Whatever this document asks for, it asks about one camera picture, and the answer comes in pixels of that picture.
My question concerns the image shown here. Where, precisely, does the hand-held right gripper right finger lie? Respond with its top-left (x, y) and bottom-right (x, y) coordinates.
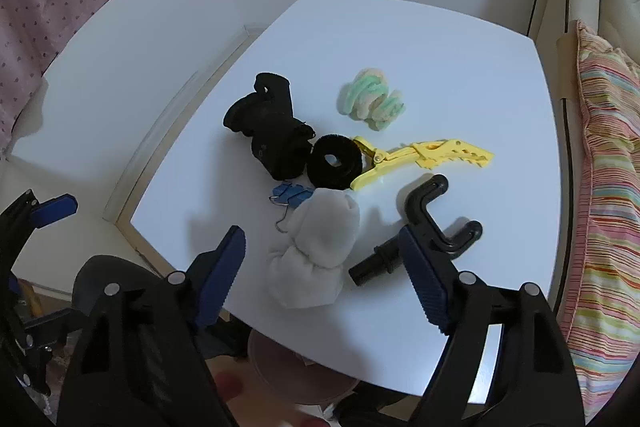
top-left (397, 226), bottom-right (586, 427)

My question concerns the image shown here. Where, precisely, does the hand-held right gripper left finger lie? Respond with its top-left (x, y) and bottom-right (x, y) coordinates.
top-left (56, 225), bottom-right (247, 427)

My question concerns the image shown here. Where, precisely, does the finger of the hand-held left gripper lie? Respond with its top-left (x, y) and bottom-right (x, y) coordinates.
top-left (0, 306), bottom-right (88, 398)
top-left (0, 189), bottom-right (79, 258)

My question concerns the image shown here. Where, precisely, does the black plastic hook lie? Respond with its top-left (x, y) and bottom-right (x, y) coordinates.
top-left (348, 174), bottom-right (484, 288)

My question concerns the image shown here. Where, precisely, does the white sock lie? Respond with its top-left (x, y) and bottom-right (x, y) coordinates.
top-left (265, 188), bottom-right (361, 309)

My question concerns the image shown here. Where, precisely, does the blue binder clip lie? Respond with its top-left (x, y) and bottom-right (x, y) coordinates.
top-left (270, 184), bottom-right (315, 233)

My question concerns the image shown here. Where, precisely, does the pink trash bin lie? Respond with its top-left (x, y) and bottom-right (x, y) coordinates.
top-left (247, 329), bottom-right (358, 405)

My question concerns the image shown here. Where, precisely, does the yellow plastic clip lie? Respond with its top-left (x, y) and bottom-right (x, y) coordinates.
top-left (350, 136), bottom-right (496, 192)

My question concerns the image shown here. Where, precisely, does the black hair scrunchie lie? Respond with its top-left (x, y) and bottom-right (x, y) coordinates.
top-left (306, 134), bottom-right (368, 190)

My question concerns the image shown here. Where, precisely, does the black sock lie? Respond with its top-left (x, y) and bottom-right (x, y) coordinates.
top-left (222, 73), bottom-right (317, 181)

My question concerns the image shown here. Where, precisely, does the striped pastel blanket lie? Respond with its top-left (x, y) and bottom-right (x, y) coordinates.
top-left (557, 19), bottom-right (640, 423)

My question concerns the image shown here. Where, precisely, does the white nightstand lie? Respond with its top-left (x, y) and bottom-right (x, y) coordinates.
top-left (102, 0), bottom-right (576, 398)

